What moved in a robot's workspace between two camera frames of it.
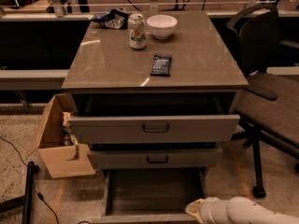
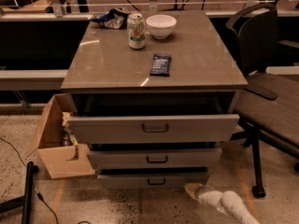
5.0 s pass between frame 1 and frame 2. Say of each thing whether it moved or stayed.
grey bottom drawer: moved
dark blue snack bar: stayed
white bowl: stayed
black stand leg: stayed
